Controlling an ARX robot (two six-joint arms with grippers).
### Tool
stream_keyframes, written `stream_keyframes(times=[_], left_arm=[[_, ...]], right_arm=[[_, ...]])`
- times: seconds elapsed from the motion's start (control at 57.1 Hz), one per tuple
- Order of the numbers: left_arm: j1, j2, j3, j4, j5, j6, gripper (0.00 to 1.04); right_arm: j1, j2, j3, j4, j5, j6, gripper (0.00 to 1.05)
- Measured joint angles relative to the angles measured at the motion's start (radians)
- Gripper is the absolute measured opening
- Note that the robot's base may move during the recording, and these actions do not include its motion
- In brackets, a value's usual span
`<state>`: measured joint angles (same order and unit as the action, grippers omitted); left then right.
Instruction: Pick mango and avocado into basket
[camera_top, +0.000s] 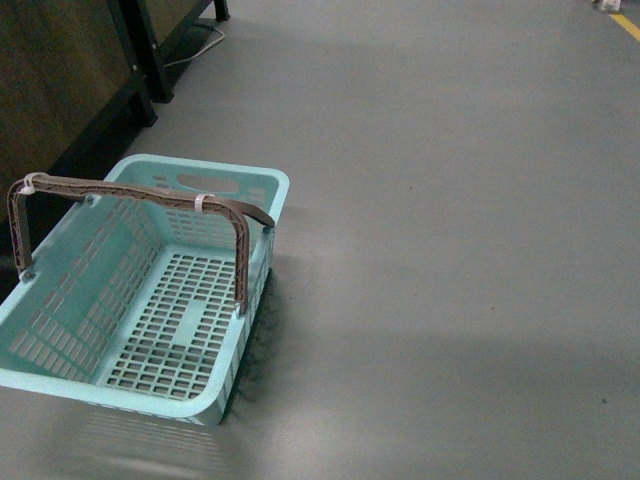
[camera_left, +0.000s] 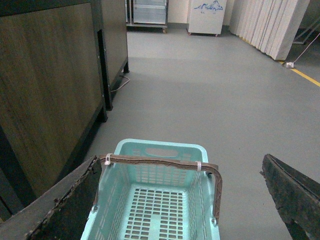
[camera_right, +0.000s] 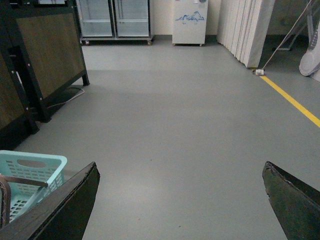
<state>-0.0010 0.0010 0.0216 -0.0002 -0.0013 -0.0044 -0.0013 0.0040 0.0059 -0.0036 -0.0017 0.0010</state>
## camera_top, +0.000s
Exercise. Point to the brown basket handle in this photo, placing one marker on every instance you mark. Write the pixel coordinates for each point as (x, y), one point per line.
(235, 211)

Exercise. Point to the light blue plastic basket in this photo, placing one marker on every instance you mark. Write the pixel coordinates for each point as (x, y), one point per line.
(130, 305)

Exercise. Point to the dark wooden display stand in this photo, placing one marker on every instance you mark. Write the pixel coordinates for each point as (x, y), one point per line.
(69, 68)

